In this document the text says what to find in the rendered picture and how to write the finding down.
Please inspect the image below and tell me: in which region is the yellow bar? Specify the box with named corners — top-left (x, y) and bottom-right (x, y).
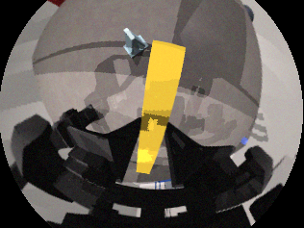
top-left (137, 40), bottom-right (186, 173)

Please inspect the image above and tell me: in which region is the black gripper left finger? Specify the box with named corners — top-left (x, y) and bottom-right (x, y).
top-left (66, 118), bottom-right (140, 184)

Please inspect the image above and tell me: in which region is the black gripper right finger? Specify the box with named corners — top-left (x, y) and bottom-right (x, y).
top-left (165, 121), bottom-right (237, 188)

